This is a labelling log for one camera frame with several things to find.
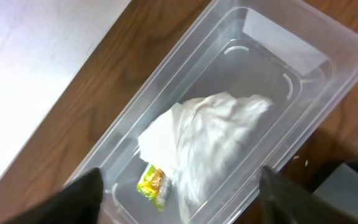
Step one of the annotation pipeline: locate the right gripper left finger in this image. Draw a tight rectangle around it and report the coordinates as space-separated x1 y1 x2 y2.
6 168 104 224

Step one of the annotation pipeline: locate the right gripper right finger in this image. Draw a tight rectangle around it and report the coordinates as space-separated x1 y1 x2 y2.
259 166 358 224

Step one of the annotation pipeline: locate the green orange snack wrapper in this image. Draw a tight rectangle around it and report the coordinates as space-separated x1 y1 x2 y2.
136 164 171 210

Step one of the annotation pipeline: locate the white tissue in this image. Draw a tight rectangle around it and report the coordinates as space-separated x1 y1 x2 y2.
137 92 272 223

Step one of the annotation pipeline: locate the black tray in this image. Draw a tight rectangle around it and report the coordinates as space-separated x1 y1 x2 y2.
306 160 358 219

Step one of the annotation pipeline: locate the clear plastic container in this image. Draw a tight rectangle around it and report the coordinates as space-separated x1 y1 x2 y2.
74 0 358 223

